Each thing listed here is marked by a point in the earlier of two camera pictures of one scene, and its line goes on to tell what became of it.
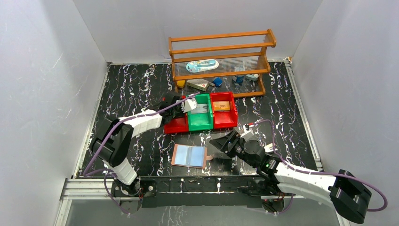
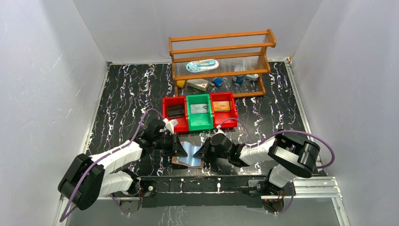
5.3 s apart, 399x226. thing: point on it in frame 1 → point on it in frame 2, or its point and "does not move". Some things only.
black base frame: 196,191 does not move
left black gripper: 174,108 → 174,146
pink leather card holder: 191,156 does not move
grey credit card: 201,108 does not move
